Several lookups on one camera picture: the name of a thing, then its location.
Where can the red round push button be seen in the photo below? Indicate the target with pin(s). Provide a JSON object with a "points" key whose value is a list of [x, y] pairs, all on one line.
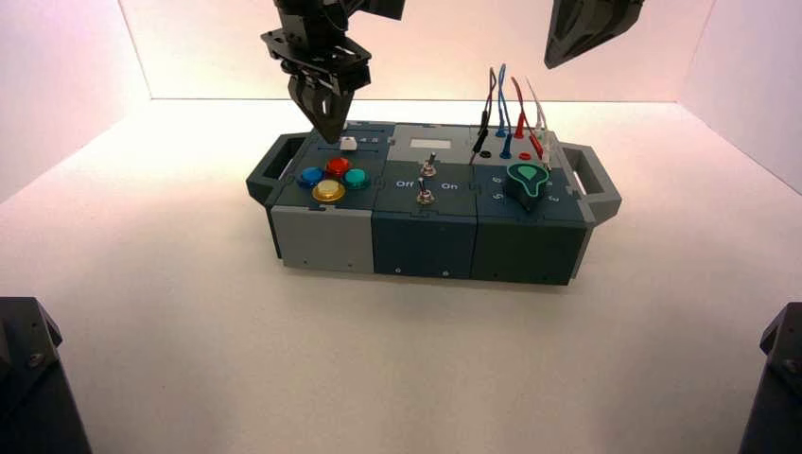
{"points": [[338, 167]]}

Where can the green rotary knob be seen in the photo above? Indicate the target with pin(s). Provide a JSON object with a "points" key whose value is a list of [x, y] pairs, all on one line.
{"points": [[527, 182]]}

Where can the white slider knob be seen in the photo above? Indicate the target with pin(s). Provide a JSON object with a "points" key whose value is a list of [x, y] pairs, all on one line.
{"points": [[349, 143]]}

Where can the dark blue grey control box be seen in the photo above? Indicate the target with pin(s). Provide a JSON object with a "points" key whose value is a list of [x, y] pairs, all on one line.
{"points": [[426, 244]]}

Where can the green round push button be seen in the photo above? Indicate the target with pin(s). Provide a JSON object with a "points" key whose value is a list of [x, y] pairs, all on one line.
{"points": [[356, 178]]}

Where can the metal toggle switch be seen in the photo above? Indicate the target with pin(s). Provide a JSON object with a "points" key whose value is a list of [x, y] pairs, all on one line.
{"points": [[424, 195], [428, 167]]}

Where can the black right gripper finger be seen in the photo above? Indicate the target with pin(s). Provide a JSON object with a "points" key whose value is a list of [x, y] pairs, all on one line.
{"points": [[611, 15], [561, 31]]}

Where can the yellow round push button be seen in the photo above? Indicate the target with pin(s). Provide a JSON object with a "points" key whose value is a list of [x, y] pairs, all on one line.
{"points": [[328, 190]]}

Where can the blue round push button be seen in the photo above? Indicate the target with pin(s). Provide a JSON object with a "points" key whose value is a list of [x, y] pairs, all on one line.
{"points": [[311, 177]]}

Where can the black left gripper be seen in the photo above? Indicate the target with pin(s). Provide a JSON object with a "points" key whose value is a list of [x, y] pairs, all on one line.
{"points": [[319, 56]]}

